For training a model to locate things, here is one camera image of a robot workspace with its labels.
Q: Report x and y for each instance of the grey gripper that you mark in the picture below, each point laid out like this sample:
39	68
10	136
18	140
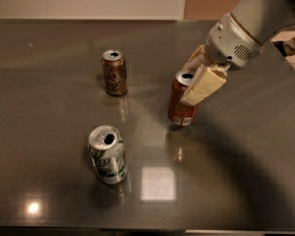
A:
231	43

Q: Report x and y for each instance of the red coke can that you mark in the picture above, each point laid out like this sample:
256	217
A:
179	113

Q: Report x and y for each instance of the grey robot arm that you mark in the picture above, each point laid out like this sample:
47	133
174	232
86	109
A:
263	19

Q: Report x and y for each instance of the brown la croix can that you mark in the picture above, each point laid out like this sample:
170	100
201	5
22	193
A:
114	71

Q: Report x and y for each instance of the green white 7up can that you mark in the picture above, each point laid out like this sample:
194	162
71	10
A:
106	148

